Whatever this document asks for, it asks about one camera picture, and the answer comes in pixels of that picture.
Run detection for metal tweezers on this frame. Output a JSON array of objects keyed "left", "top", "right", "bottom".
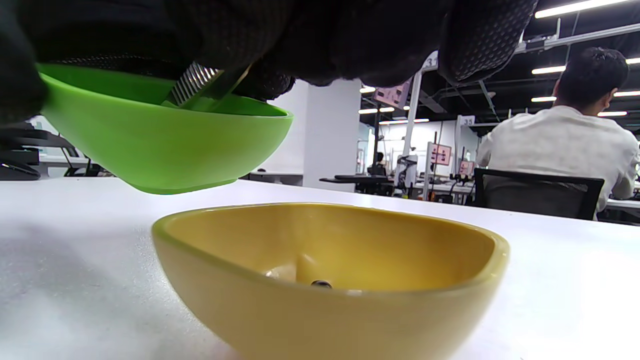
[{"left": 162, "top": 61, "right": 252, "bottom": 112}]

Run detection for pink sign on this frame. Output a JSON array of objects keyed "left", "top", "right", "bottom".
[{"left": 430, "top": 142, "right": 452, "bottom": 166}]

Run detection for person's right hand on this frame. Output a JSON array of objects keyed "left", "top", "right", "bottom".
[{"left": 0, "top": 0, "right": 538, "bottom": 126}]

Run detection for green plastic bowl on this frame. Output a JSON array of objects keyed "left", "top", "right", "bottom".
[{"left": 37, "top": 62, "right": 294, "bottom": 195}]

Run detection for yellow small dish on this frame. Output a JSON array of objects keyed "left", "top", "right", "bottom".
[{"left": 151, "top": 202, "right": 511, "bottom": 360}]

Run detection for black mesh office chair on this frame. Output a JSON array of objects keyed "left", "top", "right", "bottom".
[{"left": 472, "top": 167, "right": 606, "bottom": 221}]

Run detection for black workstation table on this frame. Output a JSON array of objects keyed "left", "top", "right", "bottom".
[{"left": 320, "top": 174, "right": 396, "bottom": 197}]

